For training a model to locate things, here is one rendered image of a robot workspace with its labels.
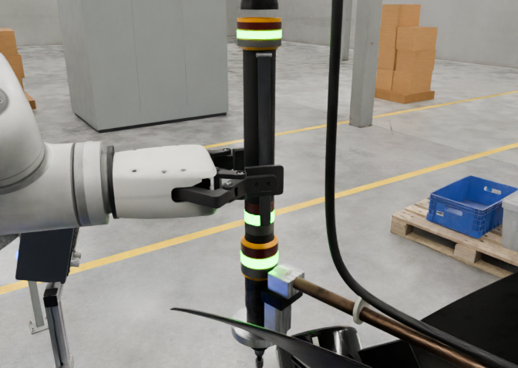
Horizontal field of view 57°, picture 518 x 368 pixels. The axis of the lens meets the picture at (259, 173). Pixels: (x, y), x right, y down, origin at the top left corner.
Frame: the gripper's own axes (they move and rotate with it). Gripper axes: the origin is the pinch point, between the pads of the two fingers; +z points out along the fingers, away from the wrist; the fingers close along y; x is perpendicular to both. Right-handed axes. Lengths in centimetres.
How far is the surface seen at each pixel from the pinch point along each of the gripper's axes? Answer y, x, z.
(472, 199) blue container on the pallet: -253, -133, 237
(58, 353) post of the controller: -53, -62, -36
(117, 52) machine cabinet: -606, -47, -40
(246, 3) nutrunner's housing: 0.9, 17.0, -1.5
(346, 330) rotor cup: -1.3, -24.4, 12.4
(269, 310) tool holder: 3.1, -16.0, 0.4
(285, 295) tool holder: 5.0, -12.9, 1.7
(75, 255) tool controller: -65, -43, -31
